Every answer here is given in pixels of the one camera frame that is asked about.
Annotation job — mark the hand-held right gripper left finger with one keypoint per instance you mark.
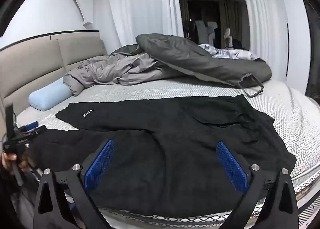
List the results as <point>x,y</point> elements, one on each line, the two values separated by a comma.
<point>100,164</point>

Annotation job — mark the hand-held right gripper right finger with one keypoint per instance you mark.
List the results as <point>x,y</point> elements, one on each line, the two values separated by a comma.
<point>231,164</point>

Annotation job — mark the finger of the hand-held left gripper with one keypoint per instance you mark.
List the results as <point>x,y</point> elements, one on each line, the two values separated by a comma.
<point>37,130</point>
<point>31,125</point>

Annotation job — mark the black pants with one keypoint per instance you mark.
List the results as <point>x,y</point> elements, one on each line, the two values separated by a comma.
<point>162,138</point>

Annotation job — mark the person's left hand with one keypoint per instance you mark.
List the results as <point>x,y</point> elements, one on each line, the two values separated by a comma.
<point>7,162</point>

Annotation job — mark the light blue bolster pillow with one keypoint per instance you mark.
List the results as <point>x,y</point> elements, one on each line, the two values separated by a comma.
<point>47,96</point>

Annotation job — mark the beige upholstered headboard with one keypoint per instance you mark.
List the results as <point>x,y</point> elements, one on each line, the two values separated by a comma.
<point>30,68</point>

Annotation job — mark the bed with honeycomb sheet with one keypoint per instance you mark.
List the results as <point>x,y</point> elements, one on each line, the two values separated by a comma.
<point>175,90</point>

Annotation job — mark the light grey duvet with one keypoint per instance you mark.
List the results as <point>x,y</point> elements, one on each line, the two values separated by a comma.
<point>112,68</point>

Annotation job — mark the blue white striped cloth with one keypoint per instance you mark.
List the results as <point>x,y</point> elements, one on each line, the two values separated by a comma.
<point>225,52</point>

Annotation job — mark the dark grey blanket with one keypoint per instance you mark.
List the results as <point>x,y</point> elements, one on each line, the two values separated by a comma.
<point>187,56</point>

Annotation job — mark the white hanging cloth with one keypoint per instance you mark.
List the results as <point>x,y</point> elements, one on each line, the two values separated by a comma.
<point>205,31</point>

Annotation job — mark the white curtain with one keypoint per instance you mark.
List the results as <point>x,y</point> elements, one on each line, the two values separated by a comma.
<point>262,6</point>
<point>140,6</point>

